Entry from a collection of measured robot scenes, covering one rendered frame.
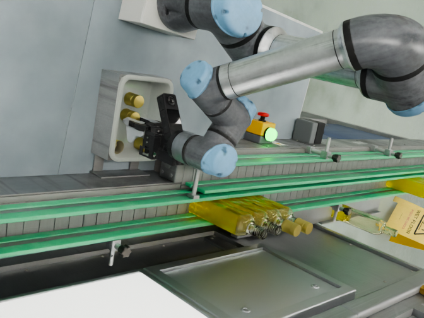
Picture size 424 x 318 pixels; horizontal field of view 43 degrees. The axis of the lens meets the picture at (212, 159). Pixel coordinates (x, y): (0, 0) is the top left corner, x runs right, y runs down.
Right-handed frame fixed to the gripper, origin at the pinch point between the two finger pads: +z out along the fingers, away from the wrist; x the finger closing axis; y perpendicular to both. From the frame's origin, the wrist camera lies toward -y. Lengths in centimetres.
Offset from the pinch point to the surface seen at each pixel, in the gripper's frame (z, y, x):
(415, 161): -7, 19, 164
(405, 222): 63, 102, 342
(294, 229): -36, 22, 31
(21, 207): -10.3, 16.9, -34.3
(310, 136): -3, 6, 79
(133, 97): 0.0, -5.6, -0.8
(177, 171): -7.9, 13.1, 11.2
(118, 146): 1.1, 7.7, -2.6
